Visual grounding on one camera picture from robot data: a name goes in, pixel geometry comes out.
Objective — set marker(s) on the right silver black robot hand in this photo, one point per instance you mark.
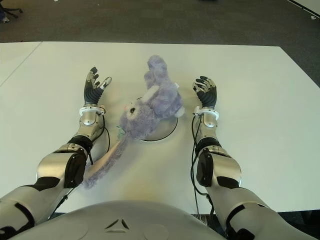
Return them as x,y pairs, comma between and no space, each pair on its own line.
210,96

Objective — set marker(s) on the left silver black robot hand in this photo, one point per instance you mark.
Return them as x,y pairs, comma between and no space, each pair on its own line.
91,93

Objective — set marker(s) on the purple plush bunny doll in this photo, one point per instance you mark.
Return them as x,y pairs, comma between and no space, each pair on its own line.
160,102

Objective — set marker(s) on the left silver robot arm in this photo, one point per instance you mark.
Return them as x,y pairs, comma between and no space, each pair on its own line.
52,165

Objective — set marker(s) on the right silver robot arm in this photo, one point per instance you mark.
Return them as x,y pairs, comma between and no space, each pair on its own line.
225,170

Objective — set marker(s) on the white plate with black rim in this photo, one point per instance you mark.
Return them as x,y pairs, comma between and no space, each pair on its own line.
165,131

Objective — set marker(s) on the person's sneaker and leg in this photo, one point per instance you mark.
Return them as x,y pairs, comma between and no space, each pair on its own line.
3,20

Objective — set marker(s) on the black office chair base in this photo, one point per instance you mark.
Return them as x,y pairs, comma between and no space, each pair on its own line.
12,10

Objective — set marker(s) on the grey robot torso shell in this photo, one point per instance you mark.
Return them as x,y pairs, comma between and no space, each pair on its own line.
120,220

